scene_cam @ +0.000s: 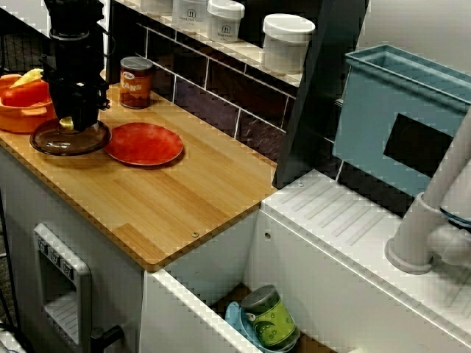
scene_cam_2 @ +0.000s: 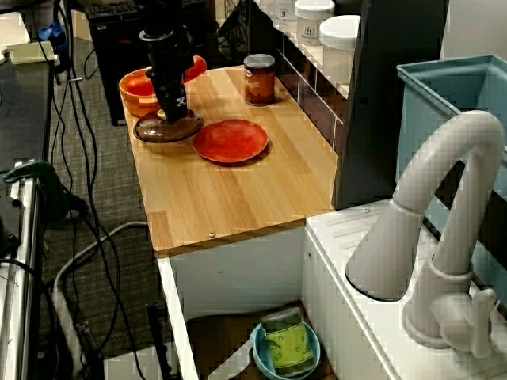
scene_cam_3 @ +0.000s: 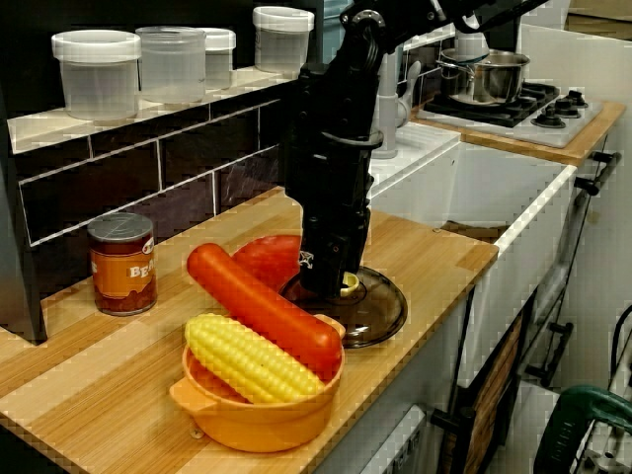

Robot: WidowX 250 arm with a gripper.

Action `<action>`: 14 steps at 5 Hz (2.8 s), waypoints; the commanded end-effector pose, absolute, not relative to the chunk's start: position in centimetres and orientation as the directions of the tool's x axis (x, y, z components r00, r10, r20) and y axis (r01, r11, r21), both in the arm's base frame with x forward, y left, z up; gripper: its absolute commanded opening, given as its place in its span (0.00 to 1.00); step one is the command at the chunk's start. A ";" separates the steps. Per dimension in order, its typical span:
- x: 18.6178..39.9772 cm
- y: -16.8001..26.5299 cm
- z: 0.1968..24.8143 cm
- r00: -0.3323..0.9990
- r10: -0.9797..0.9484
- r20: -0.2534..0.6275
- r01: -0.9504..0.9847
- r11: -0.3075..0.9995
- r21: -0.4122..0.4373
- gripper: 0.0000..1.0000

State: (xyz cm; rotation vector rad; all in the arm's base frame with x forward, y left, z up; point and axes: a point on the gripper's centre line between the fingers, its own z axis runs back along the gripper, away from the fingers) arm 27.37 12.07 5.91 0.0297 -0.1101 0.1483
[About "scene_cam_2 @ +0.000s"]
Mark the white lidded plastic jar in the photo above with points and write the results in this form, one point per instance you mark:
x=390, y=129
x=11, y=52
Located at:
x=336, y=51
x=315, y=23

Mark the brown lid yellow knob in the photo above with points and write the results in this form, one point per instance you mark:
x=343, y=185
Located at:
x=158, y=132

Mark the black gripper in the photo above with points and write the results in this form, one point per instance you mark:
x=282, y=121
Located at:
x=168, y=59

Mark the beige box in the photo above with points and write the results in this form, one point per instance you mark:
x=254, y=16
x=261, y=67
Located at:
x=27, y=53

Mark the green toy can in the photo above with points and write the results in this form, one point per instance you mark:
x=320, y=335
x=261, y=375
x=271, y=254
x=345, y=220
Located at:
x=287, y=344

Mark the white plastic utensil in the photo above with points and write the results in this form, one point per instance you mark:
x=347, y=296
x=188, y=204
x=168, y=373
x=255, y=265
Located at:
x=233, y=360

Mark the red toy plate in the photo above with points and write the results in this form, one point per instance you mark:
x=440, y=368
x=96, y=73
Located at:
x=229, y=140

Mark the brown toy bean can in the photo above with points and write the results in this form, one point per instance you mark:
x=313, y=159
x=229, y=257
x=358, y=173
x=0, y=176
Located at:
x=259, y=83

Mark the dark grey frame post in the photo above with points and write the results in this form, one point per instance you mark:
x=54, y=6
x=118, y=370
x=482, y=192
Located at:
x=380, y=118

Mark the dark tile backsplash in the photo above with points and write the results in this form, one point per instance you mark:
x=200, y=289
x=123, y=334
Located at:
x=313, y=99

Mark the grey toy faucet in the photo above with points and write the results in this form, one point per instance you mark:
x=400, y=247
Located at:
x=447, y=245

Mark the teal plastic bin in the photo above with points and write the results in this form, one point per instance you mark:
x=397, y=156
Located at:
x=428, y=118

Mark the green clamp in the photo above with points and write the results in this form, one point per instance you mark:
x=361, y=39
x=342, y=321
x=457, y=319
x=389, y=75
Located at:
x=47, y=186

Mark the metal table rail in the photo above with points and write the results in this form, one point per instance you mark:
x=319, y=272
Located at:
x=24, y=277

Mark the cream shelf ledge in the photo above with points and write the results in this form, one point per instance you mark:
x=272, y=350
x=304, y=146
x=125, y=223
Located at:
x=309, y=49

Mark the black computer tower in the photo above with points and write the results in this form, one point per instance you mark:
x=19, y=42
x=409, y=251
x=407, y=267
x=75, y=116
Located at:
x=115, y=59

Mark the red toy sausage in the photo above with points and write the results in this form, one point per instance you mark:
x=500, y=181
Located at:
x=140, y=85

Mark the clear lidded plastic jar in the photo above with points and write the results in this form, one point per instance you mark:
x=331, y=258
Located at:
x=284, y=14

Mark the white toy sink unit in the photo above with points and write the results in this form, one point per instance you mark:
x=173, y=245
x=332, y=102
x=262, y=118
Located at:
x=237, y=277

